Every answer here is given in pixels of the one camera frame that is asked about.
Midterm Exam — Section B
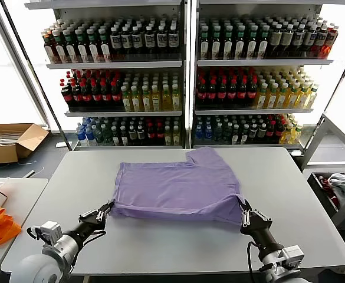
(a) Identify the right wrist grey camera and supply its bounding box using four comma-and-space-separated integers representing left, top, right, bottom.
280, 244, 305, 268

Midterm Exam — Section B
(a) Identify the grey slanted pole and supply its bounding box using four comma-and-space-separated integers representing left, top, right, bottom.
0, 0, 52, 129

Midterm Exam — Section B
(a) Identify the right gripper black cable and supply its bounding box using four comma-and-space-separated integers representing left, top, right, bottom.
247, 241, 263, 283

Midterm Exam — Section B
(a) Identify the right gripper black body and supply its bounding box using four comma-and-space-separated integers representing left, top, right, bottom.
239, 216, 282, 256

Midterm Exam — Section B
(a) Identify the grey metal cart frame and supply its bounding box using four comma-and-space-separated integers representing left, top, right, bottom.
300, 113, 345, 172

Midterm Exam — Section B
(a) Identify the brown cardboard box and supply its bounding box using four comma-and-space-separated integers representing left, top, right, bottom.
0, 123, 50, 165

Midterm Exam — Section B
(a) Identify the dark drink bottle white label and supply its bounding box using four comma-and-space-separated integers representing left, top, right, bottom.
168, 25, 180, 60
314, 25, 328, 58
121, 26, 133, 60
293, 25, 305, 58
132, 25, 144, 60
144, 25, 156, 60
110, 27, 122, 60
304, 25, 317, 58
156, 25, 168, 60

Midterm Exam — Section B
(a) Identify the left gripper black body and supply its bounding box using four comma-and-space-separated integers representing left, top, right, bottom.
71, 218, 107, 242

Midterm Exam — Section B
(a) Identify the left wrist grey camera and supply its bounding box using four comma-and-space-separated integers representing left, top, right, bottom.
27, 221, 64, 247

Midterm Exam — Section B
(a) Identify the white grey garment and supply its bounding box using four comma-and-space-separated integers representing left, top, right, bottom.
327, 173, 345, 204

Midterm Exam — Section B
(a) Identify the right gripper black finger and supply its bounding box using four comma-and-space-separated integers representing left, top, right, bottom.
245, 203, 272, 222
239, 199, 250, 228

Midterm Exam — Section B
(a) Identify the thin black slanted pole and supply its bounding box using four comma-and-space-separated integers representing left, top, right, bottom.
303, 38, 345, 149
0, 0, 74, 151

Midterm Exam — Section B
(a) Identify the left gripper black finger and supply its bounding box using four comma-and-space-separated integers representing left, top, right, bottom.
77, 201, 116, 222
95, 205, 116, 225

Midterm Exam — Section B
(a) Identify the purple t-shirt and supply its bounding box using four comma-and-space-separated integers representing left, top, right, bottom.
109, 146, 247, 225

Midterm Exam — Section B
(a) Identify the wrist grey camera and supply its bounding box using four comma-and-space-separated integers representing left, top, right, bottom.
280, 244, 305, 268
27, 221, 64, 247

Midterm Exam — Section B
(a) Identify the red garment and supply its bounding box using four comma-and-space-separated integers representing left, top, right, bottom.
318, 175, 340, 207

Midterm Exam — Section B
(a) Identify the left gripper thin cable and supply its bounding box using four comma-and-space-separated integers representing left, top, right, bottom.
82, 229, 107, 245

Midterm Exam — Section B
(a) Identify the white tubes bundle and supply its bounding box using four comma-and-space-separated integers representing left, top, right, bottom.
0, 133, 22, 147

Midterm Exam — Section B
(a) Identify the dark bottle beige label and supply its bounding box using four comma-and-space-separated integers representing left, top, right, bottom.
280, 25, 294, 58
269, 25, 282, 58

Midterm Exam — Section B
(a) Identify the dark tea bottle green label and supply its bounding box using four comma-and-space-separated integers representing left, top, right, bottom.
257, 25, 270, 59
210, 25, 222, 60
88, 28, 101, 63
234, 25, 246, 60
55, 30, 68, 64
222, 25, 234, 60
245, 25, 258, 59
99, 28, 112, 62
77, 28, 90, 63
199, 25, 210, 60
65, 29, 78, 64

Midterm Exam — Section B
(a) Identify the white metal bottle rack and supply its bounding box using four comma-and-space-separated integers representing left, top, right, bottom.
24, 0, 190, 150
189, 0, 335, 150

